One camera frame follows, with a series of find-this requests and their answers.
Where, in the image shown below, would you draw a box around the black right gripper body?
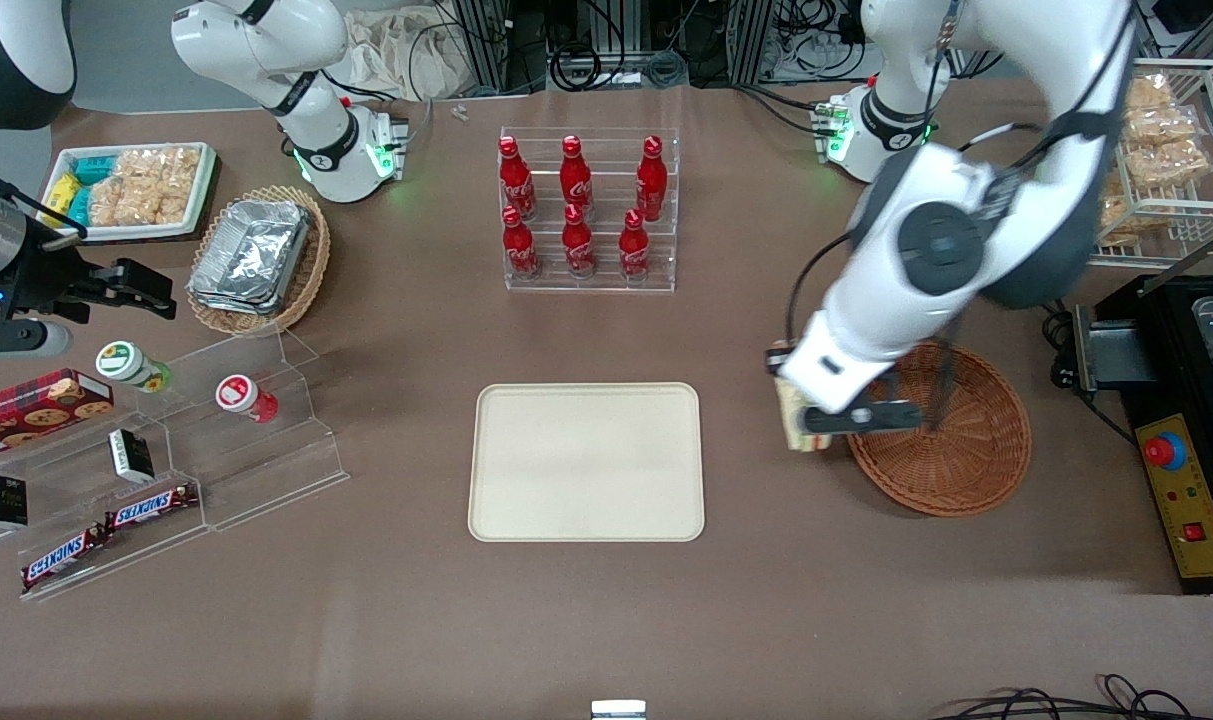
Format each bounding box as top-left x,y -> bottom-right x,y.
6,225 -> 129,326

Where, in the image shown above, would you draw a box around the triangular sandwich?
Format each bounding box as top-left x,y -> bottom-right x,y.
774,372 -> 833,455

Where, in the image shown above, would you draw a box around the white rectangular snack tray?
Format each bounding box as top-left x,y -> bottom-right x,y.
39,142 -> 219,243

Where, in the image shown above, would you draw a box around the brown round wicker basket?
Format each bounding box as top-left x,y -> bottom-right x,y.
844,340 -> 1033,518

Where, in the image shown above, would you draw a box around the light oval wicker basket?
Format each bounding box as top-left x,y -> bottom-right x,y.
186,185 -> 332,336

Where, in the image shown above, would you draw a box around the cream plastic tray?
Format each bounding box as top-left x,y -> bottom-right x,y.
468,383 -> 706,543

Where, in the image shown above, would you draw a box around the green lid yogurt cup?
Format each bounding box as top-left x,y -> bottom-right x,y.
96,340 -> 173,393

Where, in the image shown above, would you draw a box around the yellow snack packet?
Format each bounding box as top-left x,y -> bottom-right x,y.
44,172 -> 83,217

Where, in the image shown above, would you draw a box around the rice cracker snack bag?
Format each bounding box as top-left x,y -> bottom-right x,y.
1126,73 -> 1183,111
1124,105 -> 1203,147
88,147 -> 203,227
1096,195 -> 1135,247
1124,140 -> 1213,191

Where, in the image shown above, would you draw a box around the stacked aluminium foil trays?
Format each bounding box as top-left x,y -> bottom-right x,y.
188,198 -> 313,317

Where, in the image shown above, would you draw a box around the red lid yogurt cup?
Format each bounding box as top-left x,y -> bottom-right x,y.
216,374 -> 280,424

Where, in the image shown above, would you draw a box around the red cookie box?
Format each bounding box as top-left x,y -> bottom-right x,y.
0,369 -> 116,463

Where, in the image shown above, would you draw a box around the red cola bottle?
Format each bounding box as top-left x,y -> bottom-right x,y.
501,206 -> 542,282
562,204 -> 597,280
560,136 -> 595,223
499,137 -> 538,222
636,136 -> 669,223
619,209 -> 653,284

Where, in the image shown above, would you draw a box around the clear acrylic stepped shelf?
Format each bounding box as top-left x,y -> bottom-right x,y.
0,325 -> 350,603

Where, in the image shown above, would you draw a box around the Snickers chocolate bar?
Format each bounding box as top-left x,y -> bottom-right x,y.
103,483 -> 200,532
21,527 -> 113,591

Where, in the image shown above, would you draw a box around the clear acrylic bottle rack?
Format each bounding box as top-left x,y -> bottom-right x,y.
499,126 -> 683,293

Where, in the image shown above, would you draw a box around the grey metal box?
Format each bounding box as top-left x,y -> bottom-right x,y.
1072,320 -> 1149,393

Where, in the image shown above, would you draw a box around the black appliance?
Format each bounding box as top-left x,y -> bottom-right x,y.
1116,275 -> 1213,597

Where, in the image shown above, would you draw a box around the red emergency stop button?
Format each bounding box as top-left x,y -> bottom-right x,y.
1143,432 -> 1188,472

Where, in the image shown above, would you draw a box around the beige cloth bag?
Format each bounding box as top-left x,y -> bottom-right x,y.
342,8 -> 487,101

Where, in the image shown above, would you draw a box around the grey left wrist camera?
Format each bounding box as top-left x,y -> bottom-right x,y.
832,399 -> 923,434

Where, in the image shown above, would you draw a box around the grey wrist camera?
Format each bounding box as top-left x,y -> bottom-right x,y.
832,399 -> 923,434
0,320 -> 73,363

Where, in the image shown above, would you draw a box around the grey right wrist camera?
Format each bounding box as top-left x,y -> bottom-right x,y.
0,320 -> 73,363

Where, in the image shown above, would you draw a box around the white wire basket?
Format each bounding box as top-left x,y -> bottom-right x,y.
1088,58 -> 1213,269

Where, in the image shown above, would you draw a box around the black floor cable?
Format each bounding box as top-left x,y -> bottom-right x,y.
931,675 -> 1195,720

